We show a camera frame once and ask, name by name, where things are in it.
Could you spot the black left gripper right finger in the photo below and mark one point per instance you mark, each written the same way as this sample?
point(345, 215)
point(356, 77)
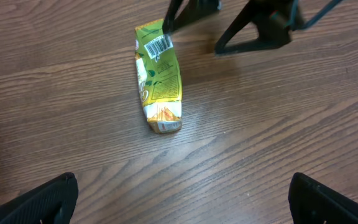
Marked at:
point(312, 202)

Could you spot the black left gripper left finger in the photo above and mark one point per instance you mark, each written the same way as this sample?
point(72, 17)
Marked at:
point(51, 202)

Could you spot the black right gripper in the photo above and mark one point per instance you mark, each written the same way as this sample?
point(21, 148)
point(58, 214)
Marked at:
point(274, 20)

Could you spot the green yellow snack packet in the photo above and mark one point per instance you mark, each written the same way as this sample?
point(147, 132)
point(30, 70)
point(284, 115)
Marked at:
point(159, 79)

